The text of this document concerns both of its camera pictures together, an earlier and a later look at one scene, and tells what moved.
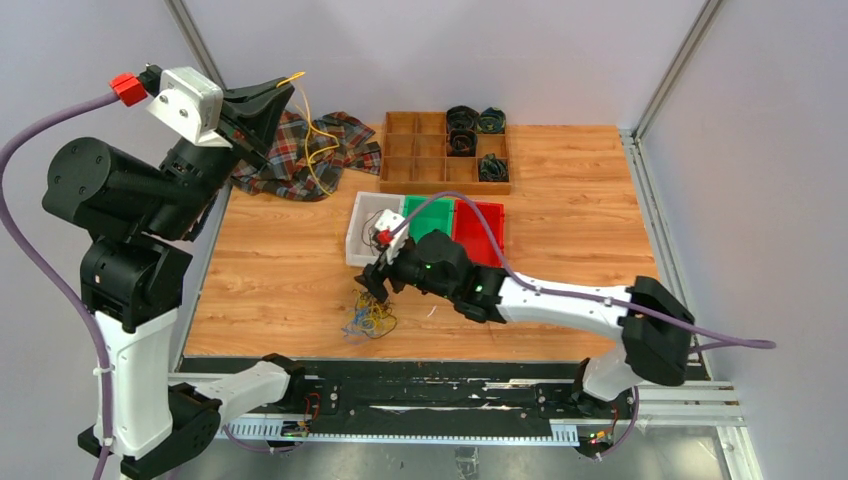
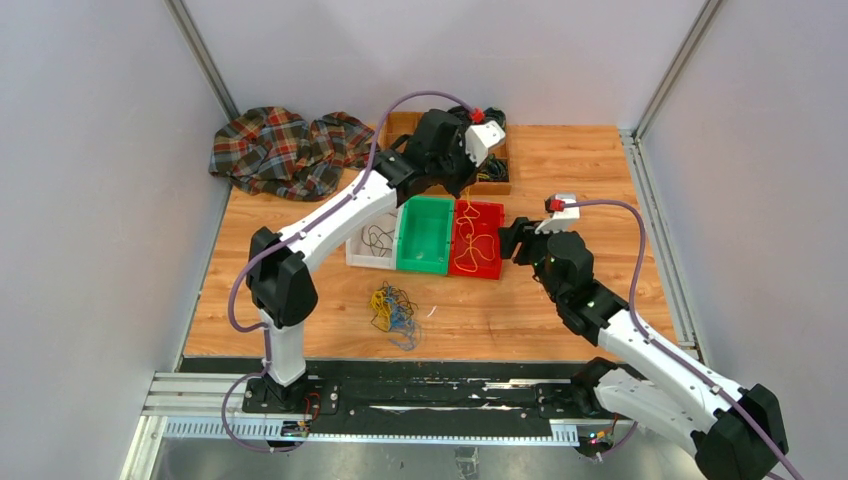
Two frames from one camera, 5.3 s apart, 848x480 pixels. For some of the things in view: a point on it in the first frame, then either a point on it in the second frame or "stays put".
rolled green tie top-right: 492,120 stays put
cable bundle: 371,317 to 394,309
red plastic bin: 472,235 stays put
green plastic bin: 437,214 stays put
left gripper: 251,114 to 456,189
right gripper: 375,276 to 522,230
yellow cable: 316,141 to 485,245
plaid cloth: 304,156 stays put
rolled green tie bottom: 493,169 stays put
